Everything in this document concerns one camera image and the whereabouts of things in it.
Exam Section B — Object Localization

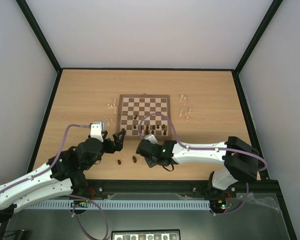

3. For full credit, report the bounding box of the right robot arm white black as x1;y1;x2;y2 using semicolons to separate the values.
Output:
136;134;258;196

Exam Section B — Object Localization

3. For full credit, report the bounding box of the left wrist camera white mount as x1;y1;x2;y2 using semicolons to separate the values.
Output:
89;121;106;143

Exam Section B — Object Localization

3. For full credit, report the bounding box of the black aluminium frame rail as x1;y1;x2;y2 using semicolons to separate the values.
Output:
14;177;281;201

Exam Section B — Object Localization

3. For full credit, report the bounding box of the right circuit board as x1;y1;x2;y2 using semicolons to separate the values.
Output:
212;198;234;210

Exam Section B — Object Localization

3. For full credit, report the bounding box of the purple cable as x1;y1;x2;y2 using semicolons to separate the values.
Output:
138;113;269;216
0;124;110;240

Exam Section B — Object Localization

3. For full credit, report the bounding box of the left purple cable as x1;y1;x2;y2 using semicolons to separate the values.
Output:
0;124;110;240

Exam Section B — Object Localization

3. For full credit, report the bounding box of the grey slotted cable duct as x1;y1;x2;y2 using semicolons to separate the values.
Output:
27;199;211;211

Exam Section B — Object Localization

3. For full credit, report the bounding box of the wooden chess board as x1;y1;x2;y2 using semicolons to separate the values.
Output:
116;94;172;141

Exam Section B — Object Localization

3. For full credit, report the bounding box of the left circuit board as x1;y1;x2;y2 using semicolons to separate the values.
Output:
71;199;93;208

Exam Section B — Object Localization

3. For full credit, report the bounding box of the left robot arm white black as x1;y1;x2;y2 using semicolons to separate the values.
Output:
0;130;126;223

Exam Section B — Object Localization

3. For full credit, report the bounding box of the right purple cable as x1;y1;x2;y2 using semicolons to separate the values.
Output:
138;113;269;216

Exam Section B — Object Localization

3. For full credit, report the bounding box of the circuit board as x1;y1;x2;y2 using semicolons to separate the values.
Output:
71;199;93;208
212;198;234;210

